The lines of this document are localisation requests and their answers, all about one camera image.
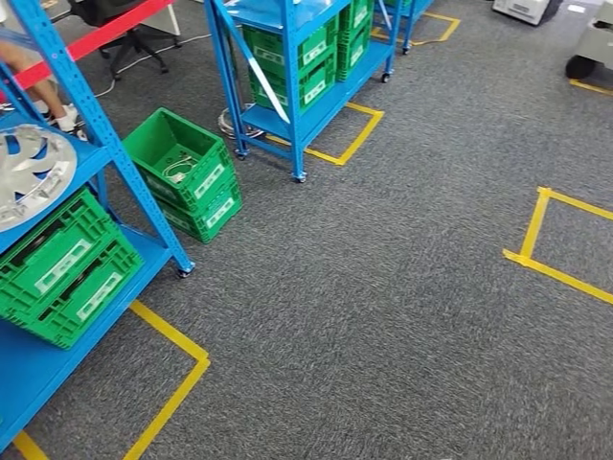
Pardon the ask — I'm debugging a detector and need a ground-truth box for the blue metal shelf rack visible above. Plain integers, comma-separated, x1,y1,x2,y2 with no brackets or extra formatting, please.
0,0,197,455
204,0,404,185
373,0,436,56

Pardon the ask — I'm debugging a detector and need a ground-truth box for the chrome stanchion base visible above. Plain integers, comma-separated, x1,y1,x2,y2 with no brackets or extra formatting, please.
218,103,265,142

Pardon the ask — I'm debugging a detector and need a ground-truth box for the yellow floor tape outline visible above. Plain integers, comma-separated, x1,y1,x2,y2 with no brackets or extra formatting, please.
11,299,212,460

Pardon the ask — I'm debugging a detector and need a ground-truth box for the red barrier belt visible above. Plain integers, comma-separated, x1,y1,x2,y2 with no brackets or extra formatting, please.
0,0,174,104

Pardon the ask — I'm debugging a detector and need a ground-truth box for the black office chair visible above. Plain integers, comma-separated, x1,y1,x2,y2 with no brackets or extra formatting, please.
68,0,184,81

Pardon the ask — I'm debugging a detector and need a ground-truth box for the white device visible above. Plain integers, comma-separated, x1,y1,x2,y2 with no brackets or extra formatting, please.
492,0,552,27

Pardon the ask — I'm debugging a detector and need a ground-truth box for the silver wheel hubcap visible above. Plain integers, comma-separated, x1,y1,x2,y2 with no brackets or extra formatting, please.
0,124,79,234

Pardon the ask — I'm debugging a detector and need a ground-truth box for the person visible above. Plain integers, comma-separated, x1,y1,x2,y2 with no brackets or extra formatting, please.
0,38,81,136

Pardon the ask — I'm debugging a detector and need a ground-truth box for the grey wheeled machine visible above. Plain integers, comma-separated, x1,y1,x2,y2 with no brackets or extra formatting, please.
565,16,613,81

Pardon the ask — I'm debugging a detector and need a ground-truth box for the white cable bundle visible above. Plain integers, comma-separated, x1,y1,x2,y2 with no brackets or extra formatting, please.
161,153,201,186

